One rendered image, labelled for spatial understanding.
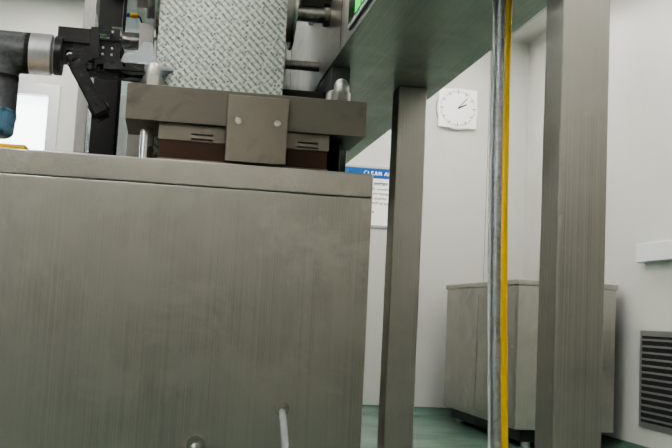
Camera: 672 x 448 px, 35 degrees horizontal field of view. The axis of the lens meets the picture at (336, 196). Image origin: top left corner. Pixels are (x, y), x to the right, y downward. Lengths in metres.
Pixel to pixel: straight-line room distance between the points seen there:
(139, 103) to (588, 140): 0.79
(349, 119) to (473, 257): 6.08
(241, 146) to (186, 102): 0.12
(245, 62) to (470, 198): 5.95
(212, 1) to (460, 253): 5.94
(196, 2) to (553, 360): 1.06
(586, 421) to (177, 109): 0.86
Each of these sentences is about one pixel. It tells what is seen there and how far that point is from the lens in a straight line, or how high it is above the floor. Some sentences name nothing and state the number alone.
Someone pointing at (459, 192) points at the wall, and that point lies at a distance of 7.84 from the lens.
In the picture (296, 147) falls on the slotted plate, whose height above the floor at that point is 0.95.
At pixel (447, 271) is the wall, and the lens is 7.77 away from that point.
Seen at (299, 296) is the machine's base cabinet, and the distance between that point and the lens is 1.68.
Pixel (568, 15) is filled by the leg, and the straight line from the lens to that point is 1.30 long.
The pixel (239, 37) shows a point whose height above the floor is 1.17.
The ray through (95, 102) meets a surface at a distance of 1.94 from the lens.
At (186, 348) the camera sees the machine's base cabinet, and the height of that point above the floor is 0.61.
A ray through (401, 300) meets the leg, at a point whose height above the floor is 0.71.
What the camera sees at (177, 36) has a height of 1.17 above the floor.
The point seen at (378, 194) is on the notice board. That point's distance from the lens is 7.68.
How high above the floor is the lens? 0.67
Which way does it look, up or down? 7 degrees up
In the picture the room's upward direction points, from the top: 3 degrees clockwise
